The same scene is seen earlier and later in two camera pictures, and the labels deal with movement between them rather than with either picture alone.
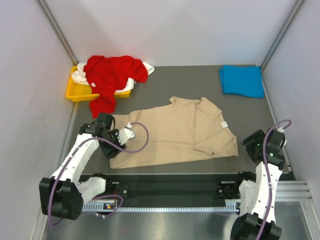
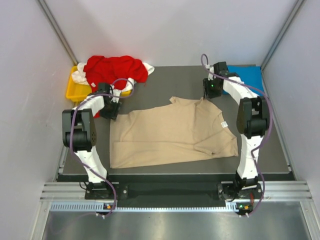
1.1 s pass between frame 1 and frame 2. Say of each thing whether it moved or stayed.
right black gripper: moved
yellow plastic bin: stayed
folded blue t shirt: stayed
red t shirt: stayed
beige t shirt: stayed
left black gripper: moved
